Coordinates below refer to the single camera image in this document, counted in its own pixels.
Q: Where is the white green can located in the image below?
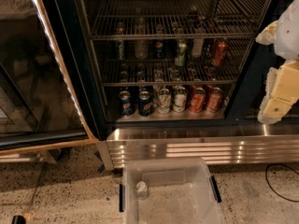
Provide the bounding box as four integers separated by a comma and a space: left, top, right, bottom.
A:
158, 88, 171, 115
173, 86, 188, 113

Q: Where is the red coke can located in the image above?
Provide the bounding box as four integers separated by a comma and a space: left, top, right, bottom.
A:
206, 87, 222, 113
189, 88, 206, 113

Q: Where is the clear plastic bin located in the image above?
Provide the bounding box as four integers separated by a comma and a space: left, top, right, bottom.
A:
120, 158, 224, 224

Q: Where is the clear water bottle middle shelf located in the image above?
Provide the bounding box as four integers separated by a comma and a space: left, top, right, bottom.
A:
135, 40, 149, 59

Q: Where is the open glass fridge door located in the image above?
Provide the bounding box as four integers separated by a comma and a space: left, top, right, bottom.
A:
0, 0, 96, 155

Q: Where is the blue pepsi can left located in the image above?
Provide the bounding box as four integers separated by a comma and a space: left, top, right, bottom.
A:
119, 91, 134, 116

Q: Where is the green sprite can middle shelf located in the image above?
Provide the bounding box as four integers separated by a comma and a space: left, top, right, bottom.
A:
175, 39, 187, 66

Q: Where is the black cable on floor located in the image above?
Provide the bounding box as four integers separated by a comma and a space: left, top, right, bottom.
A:
264, 162, 299, 203

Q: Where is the pepsi can middle shelf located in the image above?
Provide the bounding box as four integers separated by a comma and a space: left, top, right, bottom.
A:
155, 40, 165, 59

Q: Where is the wire shelf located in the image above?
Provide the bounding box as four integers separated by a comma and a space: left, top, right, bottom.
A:
90, 0, 271, 40
100, 37, 253, 88

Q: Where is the upper wire shelf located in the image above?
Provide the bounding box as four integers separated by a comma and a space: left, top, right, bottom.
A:
90, 0, 271, 40

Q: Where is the middle wire shelf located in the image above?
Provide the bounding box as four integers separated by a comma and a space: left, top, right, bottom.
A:
100, 37, 253, 88

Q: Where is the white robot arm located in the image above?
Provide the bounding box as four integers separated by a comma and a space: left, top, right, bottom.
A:
255, 0, 299, 124

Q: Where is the red coke can bottom left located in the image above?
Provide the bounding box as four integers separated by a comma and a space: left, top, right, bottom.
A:
189, 88, 206, 113

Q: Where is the blue pepsi can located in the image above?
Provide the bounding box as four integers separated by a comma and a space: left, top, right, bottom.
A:
138, 91, 152, 116
119, 91, 134, 116

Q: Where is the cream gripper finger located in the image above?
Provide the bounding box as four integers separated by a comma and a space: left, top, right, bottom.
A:
258, 60, 299, 124
255, 21, 278, 45

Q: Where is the red coke can bottom right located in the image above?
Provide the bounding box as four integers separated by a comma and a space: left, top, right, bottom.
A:
206, 87, 222, 113

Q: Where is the clear cup in bin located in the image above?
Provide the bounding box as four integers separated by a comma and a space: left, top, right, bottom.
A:
135, 181, 148, 200

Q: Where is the black commercial fridge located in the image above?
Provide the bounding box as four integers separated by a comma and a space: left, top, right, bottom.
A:
36, 0, 299, 140

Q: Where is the red coke can shelf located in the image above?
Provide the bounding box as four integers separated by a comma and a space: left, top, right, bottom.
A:
211, 38, 230, 66

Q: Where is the white can middle shelf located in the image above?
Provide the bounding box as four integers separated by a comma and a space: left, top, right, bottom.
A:
192, 38, 204, 58

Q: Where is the green can middle shelf left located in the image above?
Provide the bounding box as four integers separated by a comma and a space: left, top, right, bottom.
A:
115, 40, 125, 60

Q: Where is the black object on floor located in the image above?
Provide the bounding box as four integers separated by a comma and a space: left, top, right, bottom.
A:
12, 216, 26, 224

